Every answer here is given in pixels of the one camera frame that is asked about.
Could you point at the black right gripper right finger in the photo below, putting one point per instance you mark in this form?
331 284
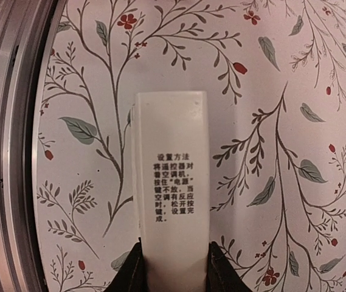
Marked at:
221 276

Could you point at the floral patterned table mat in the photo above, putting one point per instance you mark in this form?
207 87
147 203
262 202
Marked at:
274 73

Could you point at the white remote control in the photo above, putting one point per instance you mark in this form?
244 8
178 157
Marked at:
171 183

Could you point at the front aluminium rail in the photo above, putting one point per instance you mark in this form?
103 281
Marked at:
27 30

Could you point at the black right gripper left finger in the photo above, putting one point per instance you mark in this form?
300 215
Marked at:
131 276

